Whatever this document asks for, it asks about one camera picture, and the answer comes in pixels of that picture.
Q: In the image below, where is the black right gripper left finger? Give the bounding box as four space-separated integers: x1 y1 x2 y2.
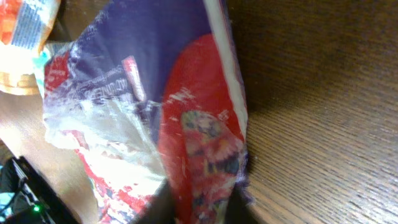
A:
134 181 175 224

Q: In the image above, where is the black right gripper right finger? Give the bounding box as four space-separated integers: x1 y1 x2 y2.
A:
228 187 258 224

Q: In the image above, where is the purple red pad package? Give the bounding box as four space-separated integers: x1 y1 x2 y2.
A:
43 0 248 223

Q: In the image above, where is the orange Kleenex tissue pack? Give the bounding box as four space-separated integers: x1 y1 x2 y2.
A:
1 0 61 58

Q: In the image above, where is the cream lotion tube gold cap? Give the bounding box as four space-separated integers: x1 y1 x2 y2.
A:
1 42 40 96

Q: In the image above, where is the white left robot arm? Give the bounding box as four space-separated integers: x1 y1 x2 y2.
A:
1 157 79 224

